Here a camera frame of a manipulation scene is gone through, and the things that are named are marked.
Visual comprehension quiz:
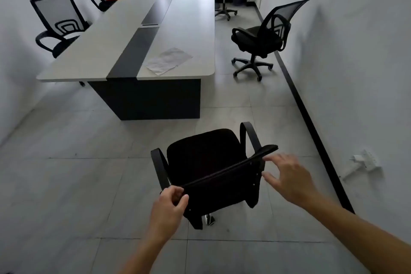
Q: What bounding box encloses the person's left hand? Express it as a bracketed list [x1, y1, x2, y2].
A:
[149, 185, 189, 242]

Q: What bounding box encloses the person's right hand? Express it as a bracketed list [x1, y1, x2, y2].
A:
[262, 153, 319, 208]

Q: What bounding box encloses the black mesh office chair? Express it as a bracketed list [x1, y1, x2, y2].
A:
[30, 0, 93, 87]
[151, 122, 279, 230]
[231, 0, 311, 82]

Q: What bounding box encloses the person's left forearm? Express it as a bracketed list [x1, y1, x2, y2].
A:
[118, 235, 174, 274]

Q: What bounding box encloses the person's right forearm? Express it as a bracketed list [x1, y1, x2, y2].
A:
[301, 192, 411, 274]

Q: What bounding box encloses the long white grey table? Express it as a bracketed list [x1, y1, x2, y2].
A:
[36, 0, 216, 121]

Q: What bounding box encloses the black baseboard strip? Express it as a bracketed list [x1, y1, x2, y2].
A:
[252, 0, 355, 214]

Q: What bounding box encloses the white charger plug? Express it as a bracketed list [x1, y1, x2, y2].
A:
[341, 154, 366, 182]

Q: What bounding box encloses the crumpled white paper sheet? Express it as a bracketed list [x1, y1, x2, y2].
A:
[146, 47, 193, 76]

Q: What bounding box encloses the white wall socket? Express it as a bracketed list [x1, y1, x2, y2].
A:
[361, 148, 383, 173]

